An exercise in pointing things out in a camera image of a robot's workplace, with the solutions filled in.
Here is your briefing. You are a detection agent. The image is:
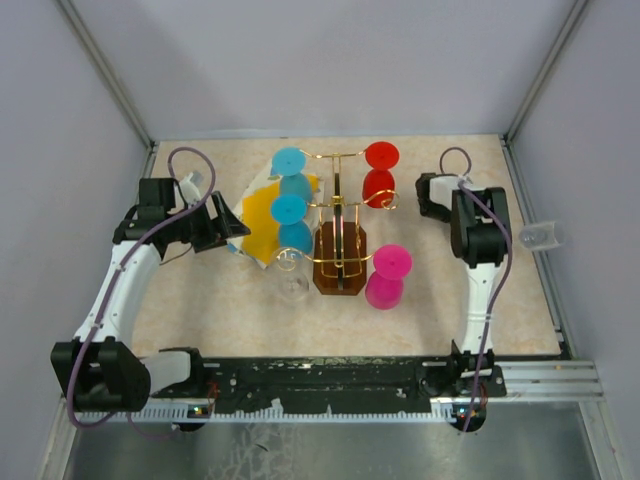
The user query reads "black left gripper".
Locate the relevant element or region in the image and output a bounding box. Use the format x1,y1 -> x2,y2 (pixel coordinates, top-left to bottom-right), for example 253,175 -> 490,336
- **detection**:
166,191 -> 250,253

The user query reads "red wine glass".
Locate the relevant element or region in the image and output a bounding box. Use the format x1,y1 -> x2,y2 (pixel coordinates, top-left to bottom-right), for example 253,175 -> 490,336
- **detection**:
362,141 -> 400,208

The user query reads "clear wine glass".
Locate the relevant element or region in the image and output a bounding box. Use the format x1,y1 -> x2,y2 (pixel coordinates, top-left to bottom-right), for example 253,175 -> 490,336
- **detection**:
518,220 -> 566,251
268,247 -> 309,302

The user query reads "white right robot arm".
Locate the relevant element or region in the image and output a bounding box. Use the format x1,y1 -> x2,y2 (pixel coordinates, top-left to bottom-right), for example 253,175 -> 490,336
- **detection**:
416,172 -> 513,396

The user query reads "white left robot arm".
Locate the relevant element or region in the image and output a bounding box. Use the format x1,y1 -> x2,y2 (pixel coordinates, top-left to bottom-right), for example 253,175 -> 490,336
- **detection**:
50,177 -> 250,414

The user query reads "blue front wine glass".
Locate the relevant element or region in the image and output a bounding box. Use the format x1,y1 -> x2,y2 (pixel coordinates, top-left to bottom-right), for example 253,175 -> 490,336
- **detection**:
270,194 -> 313,254

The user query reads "blue wine glass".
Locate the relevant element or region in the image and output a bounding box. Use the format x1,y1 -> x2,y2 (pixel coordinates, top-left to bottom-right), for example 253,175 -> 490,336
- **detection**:
270,194 -> 313,254
271,147 -> 313,203

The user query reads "magenta wine glass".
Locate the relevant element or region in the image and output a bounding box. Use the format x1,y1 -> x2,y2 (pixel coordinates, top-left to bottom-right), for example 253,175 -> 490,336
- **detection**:
365,244 -> 413,310

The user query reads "blue rear wine glass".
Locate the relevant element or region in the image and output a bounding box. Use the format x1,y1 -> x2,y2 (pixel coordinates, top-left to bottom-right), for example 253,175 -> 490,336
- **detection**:
271,147 -> 313,203

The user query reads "yellow white patterned cloth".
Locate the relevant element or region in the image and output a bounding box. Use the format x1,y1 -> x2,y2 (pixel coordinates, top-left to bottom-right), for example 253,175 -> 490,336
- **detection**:
230,160 -> 323,267

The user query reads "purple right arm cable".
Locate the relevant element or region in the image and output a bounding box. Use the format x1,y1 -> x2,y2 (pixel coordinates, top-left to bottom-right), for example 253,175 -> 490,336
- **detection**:
439,146 -> 514,434

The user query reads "gold wire wine glass rack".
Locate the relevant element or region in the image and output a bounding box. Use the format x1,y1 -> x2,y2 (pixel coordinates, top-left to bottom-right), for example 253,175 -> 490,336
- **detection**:
299,148 -> 398,296

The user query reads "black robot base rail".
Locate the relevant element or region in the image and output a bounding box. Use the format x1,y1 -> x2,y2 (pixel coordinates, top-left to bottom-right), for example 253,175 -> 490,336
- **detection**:
154,351 -> 507,431

